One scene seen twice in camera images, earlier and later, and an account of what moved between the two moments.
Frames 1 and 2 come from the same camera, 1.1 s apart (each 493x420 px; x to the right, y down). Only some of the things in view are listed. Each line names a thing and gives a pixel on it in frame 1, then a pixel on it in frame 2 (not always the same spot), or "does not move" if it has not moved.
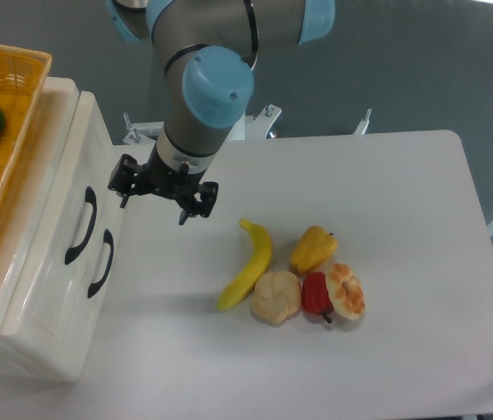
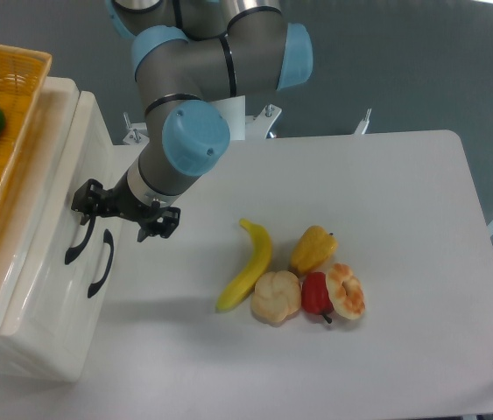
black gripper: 129,178 to 92,199
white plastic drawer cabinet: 38,303 does not move
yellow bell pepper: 313,249 does not move
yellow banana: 260,258 does not move
